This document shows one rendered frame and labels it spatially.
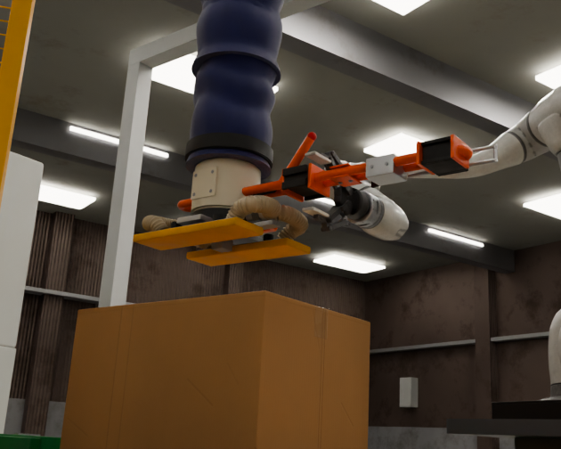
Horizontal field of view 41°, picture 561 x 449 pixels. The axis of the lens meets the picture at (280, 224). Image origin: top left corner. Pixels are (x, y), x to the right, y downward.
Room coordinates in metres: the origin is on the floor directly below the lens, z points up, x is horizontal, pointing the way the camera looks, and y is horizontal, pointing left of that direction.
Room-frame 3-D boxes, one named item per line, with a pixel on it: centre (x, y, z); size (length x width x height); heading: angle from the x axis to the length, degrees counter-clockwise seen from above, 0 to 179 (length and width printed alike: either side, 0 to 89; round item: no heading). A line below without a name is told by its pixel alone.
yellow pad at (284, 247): (1.88, 0.08, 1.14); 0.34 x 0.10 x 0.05; 52
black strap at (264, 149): (1.81, 0.14, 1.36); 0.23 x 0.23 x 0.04
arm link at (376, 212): (1.83, -0.21, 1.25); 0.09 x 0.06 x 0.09; 52
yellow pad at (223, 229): (1.73, 0.20, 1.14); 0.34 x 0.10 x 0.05; 52
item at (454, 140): (1.43, -0.33, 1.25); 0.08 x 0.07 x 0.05; 52
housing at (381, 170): (1.52, -0.22, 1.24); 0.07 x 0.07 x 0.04; 52
